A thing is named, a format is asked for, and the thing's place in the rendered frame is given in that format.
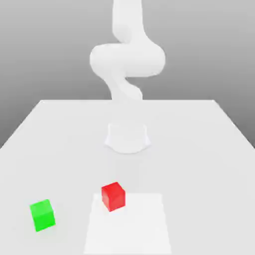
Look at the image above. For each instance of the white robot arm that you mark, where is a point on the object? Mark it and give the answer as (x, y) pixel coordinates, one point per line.
(127, 59)

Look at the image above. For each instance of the small green cube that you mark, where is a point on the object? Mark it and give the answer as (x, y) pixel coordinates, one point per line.
(42, 215)

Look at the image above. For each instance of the small red cube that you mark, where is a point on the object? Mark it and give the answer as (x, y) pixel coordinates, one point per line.
(113, 196)

